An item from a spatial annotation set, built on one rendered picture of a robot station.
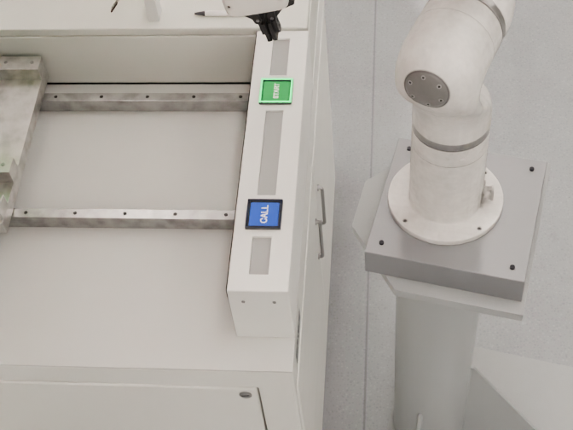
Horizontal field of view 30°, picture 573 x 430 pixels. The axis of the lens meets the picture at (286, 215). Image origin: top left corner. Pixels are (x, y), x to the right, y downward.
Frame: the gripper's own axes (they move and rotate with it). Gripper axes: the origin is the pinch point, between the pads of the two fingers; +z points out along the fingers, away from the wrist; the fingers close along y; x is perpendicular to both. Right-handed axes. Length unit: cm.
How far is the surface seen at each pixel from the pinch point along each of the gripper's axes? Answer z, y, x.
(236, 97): 24.1, -14.6, 8.7
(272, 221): 15.0, -2.0, -27.5
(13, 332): 20, -47, -40
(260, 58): 14.5, -6.8, 8.0
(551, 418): 119, 32, -14
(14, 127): 13, -52, -1
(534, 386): 119, 29, -6
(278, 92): 14.8, -3.0, -0.5
